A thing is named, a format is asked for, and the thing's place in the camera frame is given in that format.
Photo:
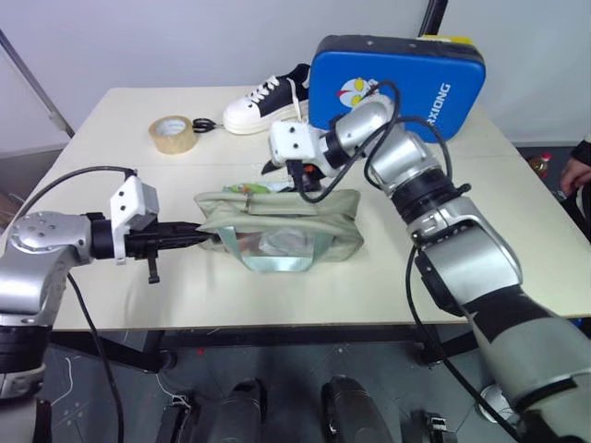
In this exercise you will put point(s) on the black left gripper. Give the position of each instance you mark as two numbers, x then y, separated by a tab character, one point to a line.
144	240

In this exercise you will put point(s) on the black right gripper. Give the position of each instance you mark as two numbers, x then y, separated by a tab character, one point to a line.
310	177

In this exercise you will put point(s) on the green zip pouch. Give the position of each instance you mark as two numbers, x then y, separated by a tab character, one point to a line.
323	221

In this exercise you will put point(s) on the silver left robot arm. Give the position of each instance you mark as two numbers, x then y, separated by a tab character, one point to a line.
44	251

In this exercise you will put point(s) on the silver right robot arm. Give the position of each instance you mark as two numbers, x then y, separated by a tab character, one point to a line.
461	240

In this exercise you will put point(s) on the person's bare hand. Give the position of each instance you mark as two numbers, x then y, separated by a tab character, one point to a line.
577	174

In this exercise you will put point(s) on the white and black sneaker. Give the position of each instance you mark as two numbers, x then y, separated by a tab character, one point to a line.
258	111

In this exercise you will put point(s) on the black scissors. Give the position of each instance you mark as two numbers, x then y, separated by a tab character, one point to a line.
203	124

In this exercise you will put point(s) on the brown packing tape roll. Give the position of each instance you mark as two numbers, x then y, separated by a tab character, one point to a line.
161	143

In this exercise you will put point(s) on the blue padded kick shield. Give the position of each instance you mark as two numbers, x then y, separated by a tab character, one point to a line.
415	78

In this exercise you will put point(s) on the dark rounded shape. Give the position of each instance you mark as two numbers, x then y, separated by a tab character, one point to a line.
351	410
242	410

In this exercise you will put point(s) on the yellow and black object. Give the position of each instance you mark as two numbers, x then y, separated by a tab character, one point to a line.
445	40

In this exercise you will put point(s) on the black pole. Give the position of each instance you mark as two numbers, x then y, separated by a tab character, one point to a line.
433	16

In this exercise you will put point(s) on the plastic bottle with red cap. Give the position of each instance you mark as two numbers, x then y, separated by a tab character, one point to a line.
541	166

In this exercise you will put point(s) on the person's black sleeve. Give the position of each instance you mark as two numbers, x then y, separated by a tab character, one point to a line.
582	145

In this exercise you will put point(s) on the white round floor disc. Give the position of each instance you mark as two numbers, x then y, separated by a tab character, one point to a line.
494	399

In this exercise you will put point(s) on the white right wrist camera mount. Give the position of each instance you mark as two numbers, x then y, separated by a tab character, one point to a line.
295	140

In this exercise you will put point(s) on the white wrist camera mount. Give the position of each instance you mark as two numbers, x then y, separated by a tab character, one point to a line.
131	196
295	140

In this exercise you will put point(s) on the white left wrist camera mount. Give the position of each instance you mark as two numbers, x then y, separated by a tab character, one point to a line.
131	196

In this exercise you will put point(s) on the black table frame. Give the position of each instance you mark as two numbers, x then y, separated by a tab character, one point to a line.
277	337

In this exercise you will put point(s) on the grey metal rail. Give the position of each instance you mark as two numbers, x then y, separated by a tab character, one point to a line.
32	76

